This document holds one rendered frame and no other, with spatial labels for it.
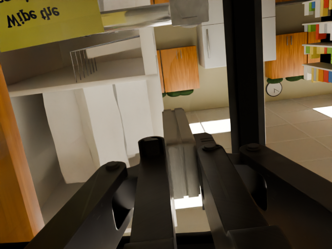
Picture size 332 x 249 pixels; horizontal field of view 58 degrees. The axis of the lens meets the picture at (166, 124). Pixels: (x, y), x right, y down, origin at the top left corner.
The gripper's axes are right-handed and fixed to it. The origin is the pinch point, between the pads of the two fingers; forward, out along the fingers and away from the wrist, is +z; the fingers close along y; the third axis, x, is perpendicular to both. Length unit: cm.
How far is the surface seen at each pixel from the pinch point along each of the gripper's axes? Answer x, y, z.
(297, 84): -110, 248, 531
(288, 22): 2, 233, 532
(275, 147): -137, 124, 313
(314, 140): -136, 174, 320
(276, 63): -63, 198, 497
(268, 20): 9, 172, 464
